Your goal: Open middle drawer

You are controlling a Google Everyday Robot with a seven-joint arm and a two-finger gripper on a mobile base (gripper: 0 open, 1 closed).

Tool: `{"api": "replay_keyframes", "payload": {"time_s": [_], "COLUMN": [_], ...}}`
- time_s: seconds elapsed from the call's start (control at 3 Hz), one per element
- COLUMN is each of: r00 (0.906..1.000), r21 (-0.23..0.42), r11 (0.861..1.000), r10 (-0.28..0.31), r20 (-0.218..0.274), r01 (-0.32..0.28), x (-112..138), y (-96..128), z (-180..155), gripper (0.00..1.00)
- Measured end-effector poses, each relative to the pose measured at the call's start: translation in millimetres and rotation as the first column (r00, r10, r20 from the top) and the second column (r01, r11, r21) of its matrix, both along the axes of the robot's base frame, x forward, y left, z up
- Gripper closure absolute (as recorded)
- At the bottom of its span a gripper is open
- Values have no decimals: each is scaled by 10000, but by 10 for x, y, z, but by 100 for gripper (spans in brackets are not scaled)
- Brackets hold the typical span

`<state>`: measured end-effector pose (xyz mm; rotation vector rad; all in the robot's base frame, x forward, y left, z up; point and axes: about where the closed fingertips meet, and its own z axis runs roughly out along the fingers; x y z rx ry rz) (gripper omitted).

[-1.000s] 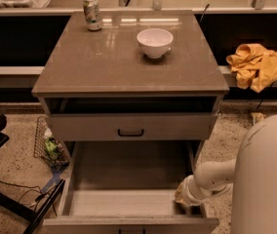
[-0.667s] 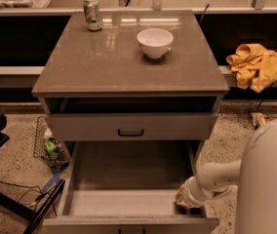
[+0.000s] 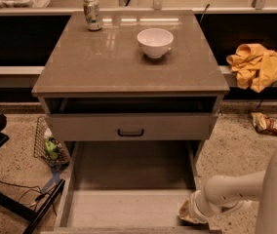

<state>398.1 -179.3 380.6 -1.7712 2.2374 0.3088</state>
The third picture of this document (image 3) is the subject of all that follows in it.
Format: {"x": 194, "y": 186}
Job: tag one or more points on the black chair base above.
{"x": 20, "y": 172}

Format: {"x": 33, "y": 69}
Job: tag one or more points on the yellow crumpled cloth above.
{"x": 254, "y": 65}

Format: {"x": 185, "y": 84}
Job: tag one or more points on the green white soda can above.
{"x": 92, "y": 14}

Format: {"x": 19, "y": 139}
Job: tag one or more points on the blue tape strip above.
{"x": 54, "y": 180}

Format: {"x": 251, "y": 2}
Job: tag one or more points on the white ceramic bowl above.
{"x": 155, "y": 42}

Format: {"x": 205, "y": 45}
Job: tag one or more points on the grey drawer cabinet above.
{"x": 106, "y": 71}

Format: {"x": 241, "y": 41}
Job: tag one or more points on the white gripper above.
{"x": 195, "y": 208}

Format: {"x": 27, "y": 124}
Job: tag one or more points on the brown snack bag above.
{"x": 264, "y": 124}

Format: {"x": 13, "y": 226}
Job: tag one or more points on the green bottle in basket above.
{"x": 51, "y": 148}

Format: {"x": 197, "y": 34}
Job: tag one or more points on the grey drawer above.
{"x": 124, "y": 126}
{"x": 127, "y": 187}

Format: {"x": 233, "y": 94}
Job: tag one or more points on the grey top drawer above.
{"x": 124, "y": 126}

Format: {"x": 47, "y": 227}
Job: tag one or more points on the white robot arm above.
{"x": 221, "y": 195}

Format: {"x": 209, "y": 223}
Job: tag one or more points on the wire mesh basket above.
{"x": 42, "y": 133}

